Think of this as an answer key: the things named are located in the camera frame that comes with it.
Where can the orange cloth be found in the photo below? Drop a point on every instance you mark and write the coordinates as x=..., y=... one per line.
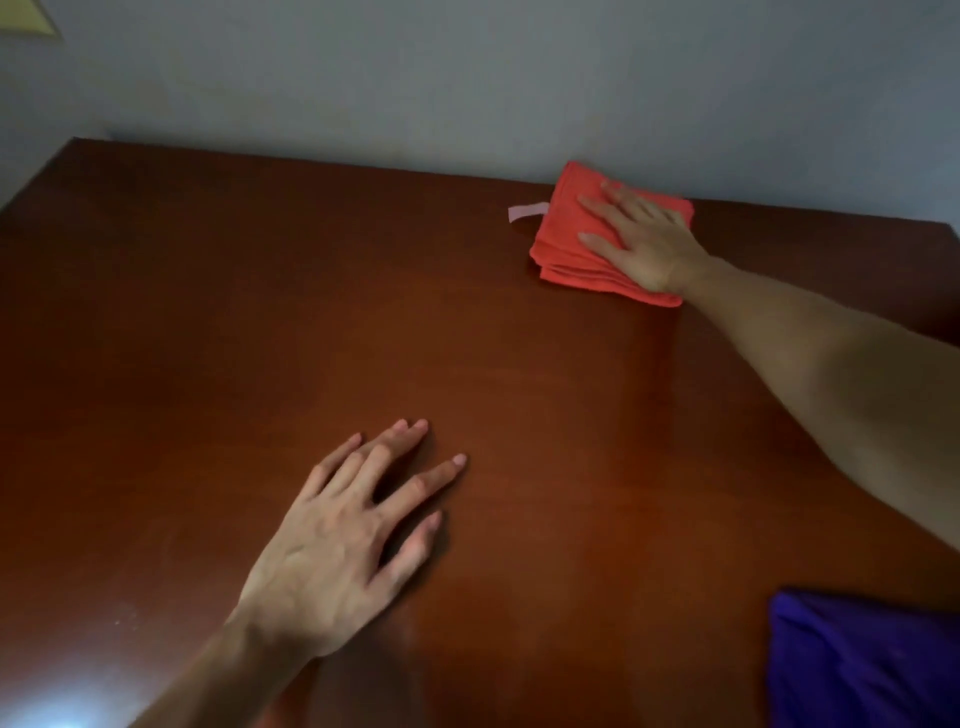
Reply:
x=559, y=255

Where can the purple cloth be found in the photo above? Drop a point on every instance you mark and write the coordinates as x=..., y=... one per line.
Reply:
x=862, y=667

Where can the person's right forearm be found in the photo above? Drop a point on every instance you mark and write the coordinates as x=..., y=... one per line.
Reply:
x=847, y=382

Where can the lilac paper tag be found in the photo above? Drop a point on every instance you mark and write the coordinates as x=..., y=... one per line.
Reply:
x=527, y=212

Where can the yellow wall plate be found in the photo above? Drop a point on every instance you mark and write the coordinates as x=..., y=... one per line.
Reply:
x=26, y=15

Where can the reddish brown wooden table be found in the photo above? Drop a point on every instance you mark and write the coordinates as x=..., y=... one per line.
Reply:
x=262, y=300

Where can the person's right hand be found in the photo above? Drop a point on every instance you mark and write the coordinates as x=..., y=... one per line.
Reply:
x=660, y=247

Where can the person's left hand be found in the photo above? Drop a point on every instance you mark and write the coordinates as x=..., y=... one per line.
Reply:
x=322, y=570

